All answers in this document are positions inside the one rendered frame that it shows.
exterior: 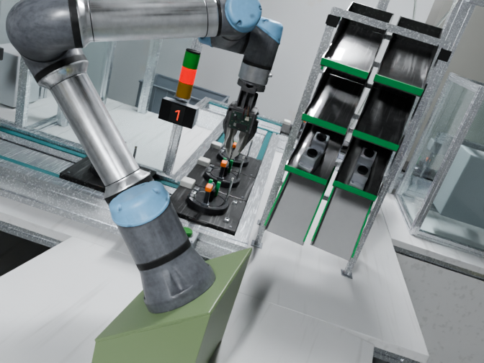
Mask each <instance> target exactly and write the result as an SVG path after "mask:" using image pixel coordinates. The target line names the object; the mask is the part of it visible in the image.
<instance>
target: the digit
mask: <svg viewBox="0 0 484 363"><path fill-rule="evenodd" d="M185 109H186V107H182V106H179V105H176V104H172V105H171V111H170V114H169V121H172V122H176V123H179V124H182V121H183V118H184V112H185Z"/></svg>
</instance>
